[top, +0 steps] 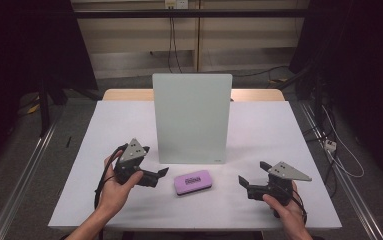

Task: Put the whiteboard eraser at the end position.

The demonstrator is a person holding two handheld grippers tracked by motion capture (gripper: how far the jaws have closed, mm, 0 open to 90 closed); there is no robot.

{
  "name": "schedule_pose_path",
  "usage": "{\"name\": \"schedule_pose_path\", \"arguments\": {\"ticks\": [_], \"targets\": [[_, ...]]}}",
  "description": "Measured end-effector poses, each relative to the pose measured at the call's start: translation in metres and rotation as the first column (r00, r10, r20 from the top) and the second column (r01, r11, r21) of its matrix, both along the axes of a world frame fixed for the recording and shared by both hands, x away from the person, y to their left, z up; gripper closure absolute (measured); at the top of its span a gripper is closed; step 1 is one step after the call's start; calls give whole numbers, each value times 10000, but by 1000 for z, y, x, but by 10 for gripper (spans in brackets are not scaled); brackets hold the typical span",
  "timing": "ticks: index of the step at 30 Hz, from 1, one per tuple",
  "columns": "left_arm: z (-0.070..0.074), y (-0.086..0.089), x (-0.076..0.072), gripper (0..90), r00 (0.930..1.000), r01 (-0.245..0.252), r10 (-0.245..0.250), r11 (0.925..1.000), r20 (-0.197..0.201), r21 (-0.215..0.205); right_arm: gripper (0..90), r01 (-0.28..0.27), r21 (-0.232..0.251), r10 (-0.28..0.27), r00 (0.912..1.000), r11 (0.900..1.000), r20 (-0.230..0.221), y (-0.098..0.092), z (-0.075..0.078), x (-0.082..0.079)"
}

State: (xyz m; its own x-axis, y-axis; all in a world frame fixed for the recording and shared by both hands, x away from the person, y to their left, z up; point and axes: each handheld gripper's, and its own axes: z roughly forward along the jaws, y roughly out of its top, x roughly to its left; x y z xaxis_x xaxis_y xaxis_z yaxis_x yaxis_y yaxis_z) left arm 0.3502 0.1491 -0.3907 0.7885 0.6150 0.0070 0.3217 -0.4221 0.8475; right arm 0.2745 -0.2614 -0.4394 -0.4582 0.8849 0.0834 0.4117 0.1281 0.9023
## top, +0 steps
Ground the white floor cable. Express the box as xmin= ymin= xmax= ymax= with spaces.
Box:
xmin=321 ymin=104 xmax=366 ymax=179

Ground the dark curtain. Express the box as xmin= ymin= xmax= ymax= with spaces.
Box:
xmin=0 ymin=0 xmax=99 ymax=174
xmin=288 ymin=0 xmax=383 ymax=183

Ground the black floor cable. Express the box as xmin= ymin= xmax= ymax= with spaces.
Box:
xmin=231 ymin=65 xmax=291 ymax=79

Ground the person's right hand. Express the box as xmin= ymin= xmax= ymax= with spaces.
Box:
xmin=262 ymin=193 xmax=305 ymax=231

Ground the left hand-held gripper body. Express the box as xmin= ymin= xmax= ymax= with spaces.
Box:
xmin=113 ymin=137 xmax=148 ymax=186

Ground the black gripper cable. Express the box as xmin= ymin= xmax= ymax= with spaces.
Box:
xmin=93 ymin=143 xmax=129 ymax=211
xmin=290 ymin=189 xmax=309 ymax=225

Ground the metal floor rail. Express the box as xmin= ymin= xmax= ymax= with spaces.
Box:
xmin=298 ymin=101 xmax=383 ymax=240
xmin=0 ymin=112 xmax=64 ymax=240

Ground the black metal stand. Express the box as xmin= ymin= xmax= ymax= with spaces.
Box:
xmin=38 ymin=75 xmax=52 ymax=138

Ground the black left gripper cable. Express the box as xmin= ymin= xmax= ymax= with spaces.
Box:
xmin=93 ymin=143 xmax=129 ymax=211

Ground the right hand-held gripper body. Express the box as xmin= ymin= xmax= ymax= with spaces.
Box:
xmin=264 ymin=161 xmax=313 ymax=206

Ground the white power strip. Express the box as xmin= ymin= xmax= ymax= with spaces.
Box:
xmin=323 ymin=138 xmax=338 ymax=154

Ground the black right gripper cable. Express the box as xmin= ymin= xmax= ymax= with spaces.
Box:
xmin=290 ymin=189 xmax=309 ymax=225

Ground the black wall cable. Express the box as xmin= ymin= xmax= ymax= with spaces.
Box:
xmin=167 ymin=17 xmax=174 ymax=74
xmin=172 ymin=17 xmax=184 ymax=74

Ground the black horizontal frame bar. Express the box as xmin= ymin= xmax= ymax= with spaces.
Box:
xmin=73 ymin=8 xmax=311 ymax=20

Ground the person's left hand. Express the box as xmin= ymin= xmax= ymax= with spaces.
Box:
xmin=96 ymin=149 xmax=144 ymax=215

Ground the white glass whiteboard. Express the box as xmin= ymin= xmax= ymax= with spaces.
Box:
xmin=152 ymin=73 xmax=233 ymax=165

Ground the purple whiteboard eraser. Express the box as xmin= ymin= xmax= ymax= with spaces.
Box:
xmin=173 ymin=169 xmax=213 ymax=196

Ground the white wall socket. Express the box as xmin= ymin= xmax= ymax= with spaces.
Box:
xmin=164 ymin=0 xmax=190 ymax=10

